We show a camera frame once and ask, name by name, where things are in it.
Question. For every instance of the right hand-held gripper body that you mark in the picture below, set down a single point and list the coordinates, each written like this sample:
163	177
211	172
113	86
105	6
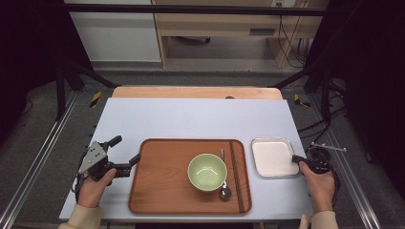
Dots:
318	160

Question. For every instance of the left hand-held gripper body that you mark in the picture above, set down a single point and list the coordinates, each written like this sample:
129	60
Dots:
94	159

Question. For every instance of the white square plate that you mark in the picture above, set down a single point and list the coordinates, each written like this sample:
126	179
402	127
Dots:
273	157

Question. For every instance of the brown wooden tray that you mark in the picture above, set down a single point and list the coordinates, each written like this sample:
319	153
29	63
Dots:
159	178

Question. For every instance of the metal spoon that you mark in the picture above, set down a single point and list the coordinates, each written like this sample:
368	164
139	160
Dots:
225	192

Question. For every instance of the light green bowl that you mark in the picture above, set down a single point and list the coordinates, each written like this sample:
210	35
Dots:
207	171

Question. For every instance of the person's right hand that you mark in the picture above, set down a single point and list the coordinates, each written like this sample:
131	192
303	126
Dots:
321	191

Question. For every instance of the person's left hand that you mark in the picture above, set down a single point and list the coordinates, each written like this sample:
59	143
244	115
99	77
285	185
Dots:
92	192

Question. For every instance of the yellow black tape strip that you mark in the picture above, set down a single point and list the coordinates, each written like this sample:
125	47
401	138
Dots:
299	101
95	99

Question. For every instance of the white board sheet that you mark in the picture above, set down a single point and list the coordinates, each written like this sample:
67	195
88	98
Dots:
191	117

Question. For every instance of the light wooden table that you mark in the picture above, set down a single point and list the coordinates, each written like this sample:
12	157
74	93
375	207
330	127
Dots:
191	92

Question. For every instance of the black curtain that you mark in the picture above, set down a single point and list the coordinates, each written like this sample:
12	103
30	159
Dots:
372	79
28	47

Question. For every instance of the white cabinet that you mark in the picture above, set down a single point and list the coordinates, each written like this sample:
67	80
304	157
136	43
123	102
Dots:
117	38

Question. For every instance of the grey desk label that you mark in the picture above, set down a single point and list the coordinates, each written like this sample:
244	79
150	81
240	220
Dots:
262	31

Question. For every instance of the white power outlet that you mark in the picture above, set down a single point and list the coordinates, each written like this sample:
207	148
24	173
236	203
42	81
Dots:
283	3

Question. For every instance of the aluminium floor rail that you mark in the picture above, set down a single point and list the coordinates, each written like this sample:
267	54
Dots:
38	160
350	171

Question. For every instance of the black upright frame post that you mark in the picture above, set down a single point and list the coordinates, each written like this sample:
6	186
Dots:
325	95
60	92

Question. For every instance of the black diagonal frame strut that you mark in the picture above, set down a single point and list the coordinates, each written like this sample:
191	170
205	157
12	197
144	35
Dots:
92	74
296	77

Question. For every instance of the black horizontal frame bar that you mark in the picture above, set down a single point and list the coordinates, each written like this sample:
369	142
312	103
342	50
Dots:
191	9

